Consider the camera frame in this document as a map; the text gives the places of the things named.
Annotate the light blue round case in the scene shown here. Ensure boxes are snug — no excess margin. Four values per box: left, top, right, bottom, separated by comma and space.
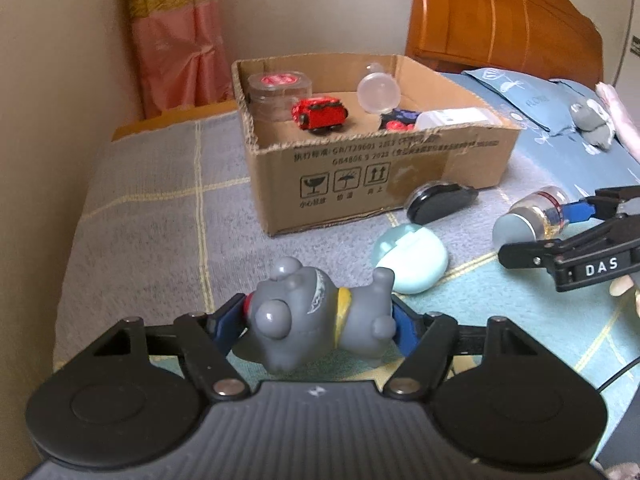
371, 223, 449, 295

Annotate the grey hippo figurine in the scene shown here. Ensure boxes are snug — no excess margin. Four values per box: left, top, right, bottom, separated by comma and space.
233, 257, 397, 375

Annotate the black oval case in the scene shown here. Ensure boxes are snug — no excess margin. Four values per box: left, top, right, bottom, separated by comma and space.
405, 181, 478, 226

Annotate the white plastic jar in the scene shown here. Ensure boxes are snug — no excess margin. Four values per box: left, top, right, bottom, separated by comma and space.
414, 107, 502, 130

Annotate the clear plastic cup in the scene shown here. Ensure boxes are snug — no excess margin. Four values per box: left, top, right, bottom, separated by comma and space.
356, 63, 401, 115

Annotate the red toy train block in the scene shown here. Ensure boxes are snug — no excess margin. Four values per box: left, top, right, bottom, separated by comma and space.
292, 96, 348, 134

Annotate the clear jar red lid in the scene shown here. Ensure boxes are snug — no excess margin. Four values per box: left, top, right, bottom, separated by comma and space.
248, 72, 312, 122

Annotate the person's right hand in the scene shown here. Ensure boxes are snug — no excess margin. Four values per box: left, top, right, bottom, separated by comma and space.
608, 275, 640, 316

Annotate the grey plush toy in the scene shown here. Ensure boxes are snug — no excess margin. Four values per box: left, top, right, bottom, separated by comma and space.
570, 99, 616, 151

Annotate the blue floral pillow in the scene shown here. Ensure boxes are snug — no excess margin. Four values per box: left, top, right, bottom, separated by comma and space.
463, 67, 603, 136

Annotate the wooden headboard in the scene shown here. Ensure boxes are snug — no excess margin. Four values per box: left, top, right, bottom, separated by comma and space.
406, 0, 604, 88

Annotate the brown cardboard box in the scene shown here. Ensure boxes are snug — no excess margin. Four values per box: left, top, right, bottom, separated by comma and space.
232, 53, 521, 235

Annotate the pink curtain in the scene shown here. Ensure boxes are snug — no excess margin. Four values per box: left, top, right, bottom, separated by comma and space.
127, 0, 232, 118

